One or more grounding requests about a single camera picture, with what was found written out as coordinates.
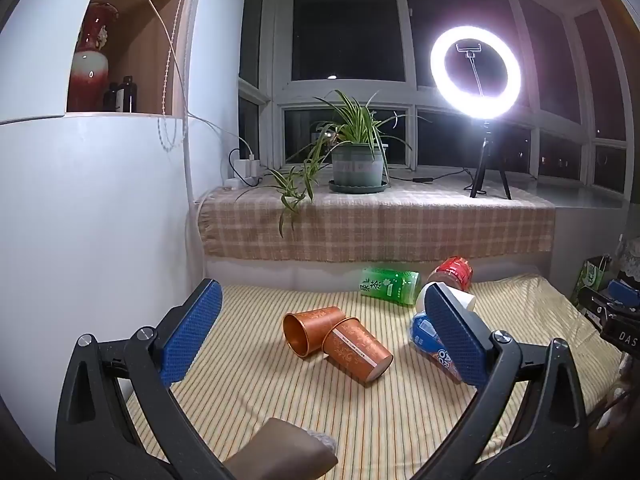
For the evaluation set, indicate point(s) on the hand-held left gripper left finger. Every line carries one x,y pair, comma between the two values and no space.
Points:
192,332

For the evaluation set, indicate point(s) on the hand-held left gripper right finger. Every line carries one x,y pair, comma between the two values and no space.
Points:
455,340

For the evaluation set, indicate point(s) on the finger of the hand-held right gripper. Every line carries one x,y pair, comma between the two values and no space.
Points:
625,294

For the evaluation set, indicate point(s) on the copper cup with white band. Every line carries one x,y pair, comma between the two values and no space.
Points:
357,350

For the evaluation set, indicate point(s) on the plain copper paper cup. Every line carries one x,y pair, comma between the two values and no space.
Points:
307,332

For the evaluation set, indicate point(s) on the blue and red paper cup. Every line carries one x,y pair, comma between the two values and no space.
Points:
425,335

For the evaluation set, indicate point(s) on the white paper cup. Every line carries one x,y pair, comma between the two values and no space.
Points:
467,301

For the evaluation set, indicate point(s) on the green paper cup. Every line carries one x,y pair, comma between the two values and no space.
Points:
392,285

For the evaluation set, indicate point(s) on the green bag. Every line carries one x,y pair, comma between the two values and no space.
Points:
590,275

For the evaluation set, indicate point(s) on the yellow striped bed sheet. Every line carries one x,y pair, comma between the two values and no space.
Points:
300,400

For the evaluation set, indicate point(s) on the beige plaid cloth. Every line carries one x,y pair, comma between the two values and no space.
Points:
375,225

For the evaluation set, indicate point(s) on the white power strip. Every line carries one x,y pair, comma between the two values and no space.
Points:
237,182

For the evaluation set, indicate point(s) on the grey fuzzy cloth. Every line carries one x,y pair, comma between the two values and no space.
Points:
324,440

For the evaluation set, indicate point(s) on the white cabinet with wooden shelf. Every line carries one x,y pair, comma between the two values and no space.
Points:
75,210

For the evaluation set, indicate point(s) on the white charger plug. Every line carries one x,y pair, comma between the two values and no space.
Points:
248,166

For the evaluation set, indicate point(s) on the dark green pot saucer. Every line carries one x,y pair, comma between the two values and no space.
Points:
357,188

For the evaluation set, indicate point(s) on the black tripod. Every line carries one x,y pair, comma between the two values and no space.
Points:
486,160

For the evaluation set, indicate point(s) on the green flower pot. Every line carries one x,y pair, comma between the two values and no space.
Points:
356,166

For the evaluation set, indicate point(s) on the spider plant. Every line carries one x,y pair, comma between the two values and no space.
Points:
350,127

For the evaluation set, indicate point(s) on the tall dark bottle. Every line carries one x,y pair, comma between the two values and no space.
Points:
128,95

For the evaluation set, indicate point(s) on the small dark bottle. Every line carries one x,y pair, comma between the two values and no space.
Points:
111,100

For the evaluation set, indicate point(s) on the red and white vase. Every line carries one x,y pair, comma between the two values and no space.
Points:
90,70

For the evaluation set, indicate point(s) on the white window frame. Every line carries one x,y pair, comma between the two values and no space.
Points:
412,105

